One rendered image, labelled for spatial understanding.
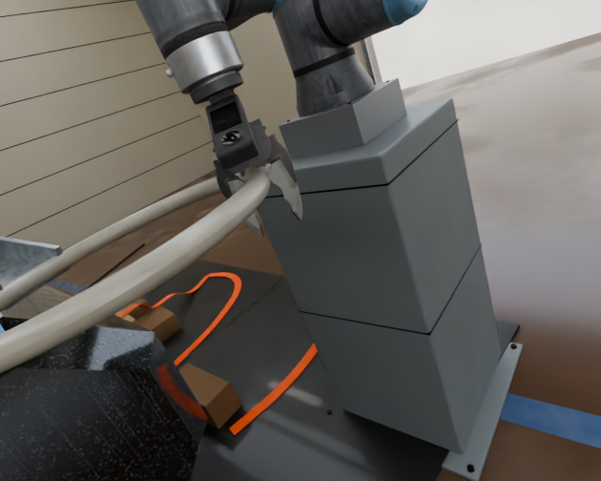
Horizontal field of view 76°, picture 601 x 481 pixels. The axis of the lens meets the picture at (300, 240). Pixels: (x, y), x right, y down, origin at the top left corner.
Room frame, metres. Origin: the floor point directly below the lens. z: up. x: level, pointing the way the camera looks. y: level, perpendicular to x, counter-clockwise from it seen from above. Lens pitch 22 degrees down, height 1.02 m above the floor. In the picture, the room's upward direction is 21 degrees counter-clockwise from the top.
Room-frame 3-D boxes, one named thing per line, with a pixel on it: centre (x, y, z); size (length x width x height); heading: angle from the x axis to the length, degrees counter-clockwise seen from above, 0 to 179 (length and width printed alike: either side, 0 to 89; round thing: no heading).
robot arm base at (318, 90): (0.96, -0.20, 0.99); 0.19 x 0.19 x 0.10
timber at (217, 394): (1.24, 0.58, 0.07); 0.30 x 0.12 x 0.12; 42
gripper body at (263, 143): (0.56, 0.03, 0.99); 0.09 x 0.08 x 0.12; 0
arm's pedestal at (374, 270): (0.96, -0.20, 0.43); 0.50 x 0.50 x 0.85; 43
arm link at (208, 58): (0.55, 0.03, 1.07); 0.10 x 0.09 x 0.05; 90
